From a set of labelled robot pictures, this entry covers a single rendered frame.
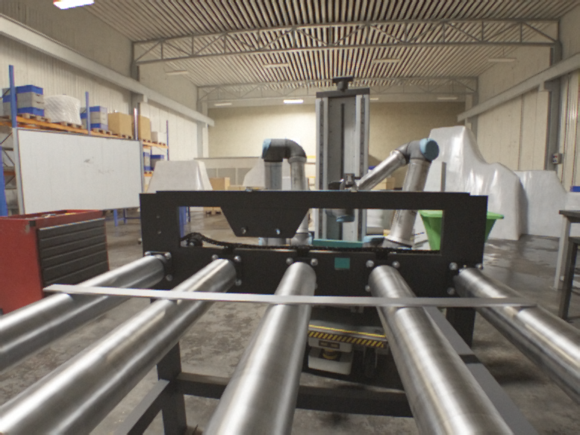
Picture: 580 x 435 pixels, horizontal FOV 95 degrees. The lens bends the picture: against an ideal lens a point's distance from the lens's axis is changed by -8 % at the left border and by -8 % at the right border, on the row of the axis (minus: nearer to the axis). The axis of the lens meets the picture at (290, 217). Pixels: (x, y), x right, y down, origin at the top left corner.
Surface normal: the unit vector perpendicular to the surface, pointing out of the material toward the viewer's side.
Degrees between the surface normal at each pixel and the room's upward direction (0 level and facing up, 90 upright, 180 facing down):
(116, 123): 90
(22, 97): 90
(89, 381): 42
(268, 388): 25
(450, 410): 31
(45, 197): 90
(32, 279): 90
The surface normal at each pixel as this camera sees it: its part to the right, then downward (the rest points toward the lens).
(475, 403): 0.05, -0.99
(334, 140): -0.32, 0.12
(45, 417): 0.66, -0.73
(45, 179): 0.84, 0.07
